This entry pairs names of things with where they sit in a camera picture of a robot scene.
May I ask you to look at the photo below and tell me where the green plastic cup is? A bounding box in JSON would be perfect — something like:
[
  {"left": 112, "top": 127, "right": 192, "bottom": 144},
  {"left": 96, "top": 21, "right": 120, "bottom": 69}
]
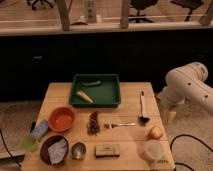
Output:
[{"left": 21, "top": 135, "right": 37, "bottom": 151}]

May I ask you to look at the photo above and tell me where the clear plastic lidded cup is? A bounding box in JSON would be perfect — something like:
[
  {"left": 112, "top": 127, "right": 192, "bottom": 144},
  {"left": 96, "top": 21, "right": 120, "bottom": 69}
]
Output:
[{"left": 143, "top": 140, "right": 164, "bottom": 163}]

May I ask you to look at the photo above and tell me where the silver metal fork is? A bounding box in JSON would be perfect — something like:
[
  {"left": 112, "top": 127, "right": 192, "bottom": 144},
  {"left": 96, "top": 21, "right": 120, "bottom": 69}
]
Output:
[{"left": 104, "top": 123, "right": 136, "bottom": 129}]

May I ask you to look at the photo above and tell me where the green plastic tray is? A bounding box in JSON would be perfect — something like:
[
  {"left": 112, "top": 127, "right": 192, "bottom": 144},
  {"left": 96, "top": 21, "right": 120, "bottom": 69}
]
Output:
[{"left": 69, "top": 74, "right": 121, "bottom": 108}]

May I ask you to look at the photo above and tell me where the green cucumber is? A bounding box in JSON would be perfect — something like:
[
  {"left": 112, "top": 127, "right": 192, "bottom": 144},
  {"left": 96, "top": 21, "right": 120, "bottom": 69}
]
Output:
[{"left": 81, "top": 80, "right": 102, "bottom": 87}]

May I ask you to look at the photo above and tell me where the black office chair middle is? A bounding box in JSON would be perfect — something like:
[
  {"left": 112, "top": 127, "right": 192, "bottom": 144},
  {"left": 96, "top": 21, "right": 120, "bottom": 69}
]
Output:
[{"left": 129, "top": 0, "right": 158, "bottom": 23}]

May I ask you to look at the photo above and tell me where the brown grape bunch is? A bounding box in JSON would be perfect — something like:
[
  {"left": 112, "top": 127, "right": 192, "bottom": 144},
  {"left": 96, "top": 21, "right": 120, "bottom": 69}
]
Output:
[{"left": 87, "top": 111, "right": 100, "bottom": 135}]

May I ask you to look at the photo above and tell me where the black office chair right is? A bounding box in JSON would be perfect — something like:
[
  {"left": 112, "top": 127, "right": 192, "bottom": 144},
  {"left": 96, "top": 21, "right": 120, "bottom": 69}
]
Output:
[{"left": 171, "top": 0, "right": 204, "bottom": 21}]

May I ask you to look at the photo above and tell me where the black cable left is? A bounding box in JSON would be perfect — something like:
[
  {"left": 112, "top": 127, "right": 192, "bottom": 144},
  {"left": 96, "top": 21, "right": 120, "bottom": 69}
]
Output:
[{"left": 0, "top": 129, "right": 23, "bottom": 169}]

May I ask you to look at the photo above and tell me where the small metal cup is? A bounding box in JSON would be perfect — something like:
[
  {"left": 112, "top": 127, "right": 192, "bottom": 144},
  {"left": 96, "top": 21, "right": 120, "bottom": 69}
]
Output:
[{"left": 71, "top": 142, "right": 86, "bottom": 160}]

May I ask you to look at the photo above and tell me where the yellow apple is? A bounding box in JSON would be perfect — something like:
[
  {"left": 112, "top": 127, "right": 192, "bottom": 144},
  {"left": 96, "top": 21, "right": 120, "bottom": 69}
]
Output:
[{"left": 149, "top": 126, "right": 163, "bottom": 139}]

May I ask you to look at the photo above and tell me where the black cable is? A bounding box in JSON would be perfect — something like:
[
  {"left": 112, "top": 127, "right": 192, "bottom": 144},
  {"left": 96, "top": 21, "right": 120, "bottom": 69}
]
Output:
[
  {"left": 0, "top": 129, "right": 23, "bottom": 169},
  {"left": 169, "top": 133, "right": 213, "bottom": 171}
]

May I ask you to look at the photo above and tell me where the dark brown bowl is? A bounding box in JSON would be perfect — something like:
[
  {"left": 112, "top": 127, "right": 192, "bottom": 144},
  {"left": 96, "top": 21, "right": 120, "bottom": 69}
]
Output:
[{"left": 40, "top": 135, "right": 69, "bottom": 165}]

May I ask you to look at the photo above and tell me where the black office chair left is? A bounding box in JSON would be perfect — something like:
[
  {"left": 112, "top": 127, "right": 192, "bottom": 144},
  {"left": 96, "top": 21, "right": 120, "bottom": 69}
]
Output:
[{"left": 26, "top": 0, "right": 54, "bottom": 10}]

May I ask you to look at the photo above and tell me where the grey cloth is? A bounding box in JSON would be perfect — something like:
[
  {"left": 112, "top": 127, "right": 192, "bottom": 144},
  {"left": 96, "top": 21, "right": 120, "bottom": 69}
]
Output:
[{"left": 48, "top": 139, "right": 67, "bottom": 164}]

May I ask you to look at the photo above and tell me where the blue sponge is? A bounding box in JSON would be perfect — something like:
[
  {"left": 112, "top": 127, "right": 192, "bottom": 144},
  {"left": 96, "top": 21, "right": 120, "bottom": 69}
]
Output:
[{"left": 31, "top": 119, "right": 49, "bottom": 140}]

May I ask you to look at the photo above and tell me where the black office chair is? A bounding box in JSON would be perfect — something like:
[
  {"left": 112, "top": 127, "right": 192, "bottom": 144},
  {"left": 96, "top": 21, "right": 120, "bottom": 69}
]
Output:
[
  {"left": 129, "top": 0, "right": 158, "bottom": 23},
  {"left": 171, "top": 0, "right": 204, "bottom": 21},
  {"left": 26, "top": 0, "right": 54, "bottom": 10}
]

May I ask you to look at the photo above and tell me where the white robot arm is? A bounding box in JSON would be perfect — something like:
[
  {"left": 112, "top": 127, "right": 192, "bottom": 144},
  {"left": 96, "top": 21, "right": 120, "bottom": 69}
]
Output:
[{"left": 157, "top": 62, "right": 213, "bottom": 127}]

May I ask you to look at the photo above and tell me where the red bowl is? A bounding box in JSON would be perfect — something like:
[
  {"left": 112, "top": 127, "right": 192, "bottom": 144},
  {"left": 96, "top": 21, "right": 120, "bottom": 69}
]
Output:
[{"left": 48, "top": 107, "right": 75, "bottom": 132}]

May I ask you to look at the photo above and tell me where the black and white brush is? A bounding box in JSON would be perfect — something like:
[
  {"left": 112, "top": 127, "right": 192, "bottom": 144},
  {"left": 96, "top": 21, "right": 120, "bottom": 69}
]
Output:
[{"left": 138, "top": 91, "right": 150, "bottom": 123}]

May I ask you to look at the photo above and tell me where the brown rectangular block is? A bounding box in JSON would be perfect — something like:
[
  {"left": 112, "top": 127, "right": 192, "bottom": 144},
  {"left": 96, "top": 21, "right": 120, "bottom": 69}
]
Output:
[{"left": 95, "top": 144, "right": 120, "bottom": 158}]

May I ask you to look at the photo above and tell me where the black cable right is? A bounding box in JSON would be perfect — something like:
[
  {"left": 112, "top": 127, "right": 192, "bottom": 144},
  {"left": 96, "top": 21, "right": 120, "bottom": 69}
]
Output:
[{"left": 169, "top": 133, "right": 213, "bottom": 171}]

